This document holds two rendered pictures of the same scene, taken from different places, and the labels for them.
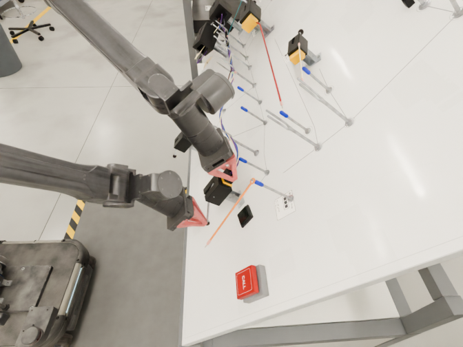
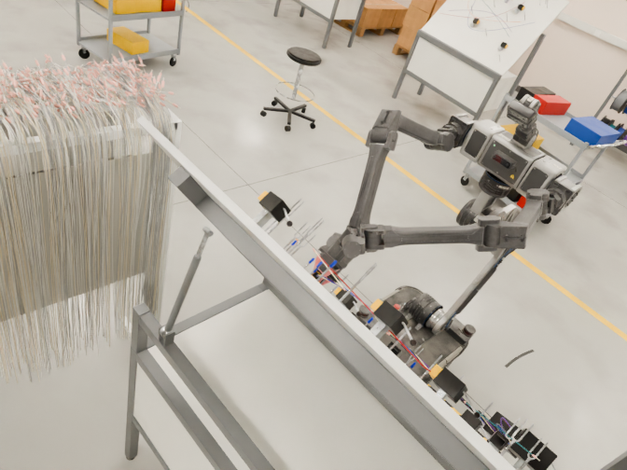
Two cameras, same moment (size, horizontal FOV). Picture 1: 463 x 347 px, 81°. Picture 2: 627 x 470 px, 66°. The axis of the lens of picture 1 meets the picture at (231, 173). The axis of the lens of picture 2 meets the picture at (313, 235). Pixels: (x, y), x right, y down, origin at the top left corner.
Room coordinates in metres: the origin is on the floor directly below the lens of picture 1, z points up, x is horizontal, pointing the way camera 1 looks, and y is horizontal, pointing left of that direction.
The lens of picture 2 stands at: (1.08, -0.99, 2.25)
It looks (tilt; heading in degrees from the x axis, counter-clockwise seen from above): 38 degrees down; 127
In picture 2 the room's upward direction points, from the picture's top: 20 degrees clockwise
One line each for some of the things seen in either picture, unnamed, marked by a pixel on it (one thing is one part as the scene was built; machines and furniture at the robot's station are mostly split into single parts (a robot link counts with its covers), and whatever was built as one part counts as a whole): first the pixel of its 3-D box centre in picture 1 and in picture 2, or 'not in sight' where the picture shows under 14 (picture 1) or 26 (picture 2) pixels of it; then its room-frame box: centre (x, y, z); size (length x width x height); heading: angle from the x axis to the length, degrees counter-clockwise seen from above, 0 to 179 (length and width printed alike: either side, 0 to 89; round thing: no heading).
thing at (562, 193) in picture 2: not in sight; (551, 200); (0.69, 0.88, 1.45); 0.09 x 0.08 x 0.12; 2
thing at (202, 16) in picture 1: (222, 13); not in sight; (1.58, 0.04, 1.09); 0.35 x 0.33 x 0.07; 4
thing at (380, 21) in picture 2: not in sight; (368, 13); (-4.59, 5.91, 0.22); 1.20 x 0.80 x 0.44; 94
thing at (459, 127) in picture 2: not in sight; (450, 132); (0.19, 0.87, 1.45); 0.09 x 0.08 x 0.12; 2
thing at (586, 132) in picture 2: not in sight; (536, 162); (-0.15, 3.53, 0.54); 0.99 x 0.50 x 1.08; 175
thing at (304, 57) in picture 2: not in sight; (299, 89); (-2.16, 2.29, 0.34); 0.58 x 0.55 x 0.69; 122
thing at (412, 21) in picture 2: not in sight; (448, 34); (-2.99, 5.96, 0.52); 1.20 x 0.81 x 1.04; 3
